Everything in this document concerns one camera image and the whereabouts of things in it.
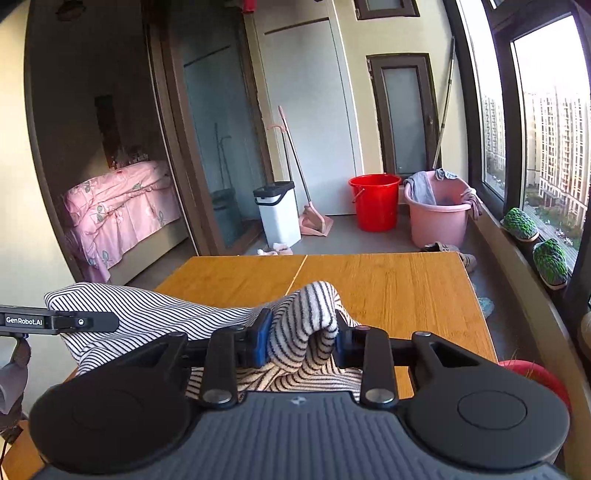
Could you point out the apartment buildings outside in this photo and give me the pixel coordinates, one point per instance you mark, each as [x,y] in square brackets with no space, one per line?
[558,138]

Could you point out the brown sandal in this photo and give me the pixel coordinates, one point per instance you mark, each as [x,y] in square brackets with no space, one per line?
[438,247]

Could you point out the white pink slippers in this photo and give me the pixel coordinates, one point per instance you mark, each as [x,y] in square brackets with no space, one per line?
[274,250]

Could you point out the brown framed sliding glass door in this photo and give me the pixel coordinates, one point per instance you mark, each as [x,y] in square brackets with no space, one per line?
[168,138]

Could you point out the blue slipper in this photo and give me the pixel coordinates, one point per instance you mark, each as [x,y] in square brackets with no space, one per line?
[485,308]

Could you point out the person's left forearm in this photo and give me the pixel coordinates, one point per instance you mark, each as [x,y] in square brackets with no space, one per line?
[11,369]

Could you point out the pink dustpan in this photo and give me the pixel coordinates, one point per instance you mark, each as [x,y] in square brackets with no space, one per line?
[316,224]

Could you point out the pink plastic basin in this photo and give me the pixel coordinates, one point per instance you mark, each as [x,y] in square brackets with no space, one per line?
[438,226]

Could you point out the grey cloth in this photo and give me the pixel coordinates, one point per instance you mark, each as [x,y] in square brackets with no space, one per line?
[420,189]

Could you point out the red plastic bucket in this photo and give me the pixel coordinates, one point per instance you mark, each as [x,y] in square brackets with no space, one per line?
[375,203]

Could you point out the metal mop pole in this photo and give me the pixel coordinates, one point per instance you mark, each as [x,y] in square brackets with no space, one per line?
[443,101]

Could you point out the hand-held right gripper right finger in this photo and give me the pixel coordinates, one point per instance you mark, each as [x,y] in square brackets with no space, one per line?
[364,350]

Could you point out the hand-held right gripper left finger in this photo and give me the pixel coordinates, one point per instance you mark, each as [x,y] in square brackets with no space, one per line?
[263,339]

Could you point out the white mop bucket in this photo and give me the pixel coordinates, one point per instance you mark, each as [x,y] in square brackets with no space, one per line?
[278,217]

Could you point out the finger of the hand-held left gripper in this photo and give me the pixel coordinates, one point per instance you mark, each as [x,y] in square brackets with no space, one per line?
[99,321]

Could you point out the pink rag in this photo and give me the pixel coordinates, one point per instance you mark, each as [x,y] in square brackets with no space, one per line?
[473,205]

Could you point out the bed with pink blanket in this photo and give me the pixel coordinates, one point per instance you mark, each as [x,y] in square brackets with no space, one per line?
[120,212]

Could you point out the striped knit sweater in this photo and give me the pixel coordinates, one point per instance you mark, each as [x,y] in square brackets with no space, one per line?
[138,309]

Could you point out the red plastic stool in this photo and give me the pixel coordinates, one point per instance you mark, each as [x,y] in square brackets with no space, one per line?
[531,376]

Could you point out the brown frosted glass door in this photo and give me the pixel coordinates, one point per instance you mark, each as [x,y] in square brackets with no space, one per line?
[406,120]

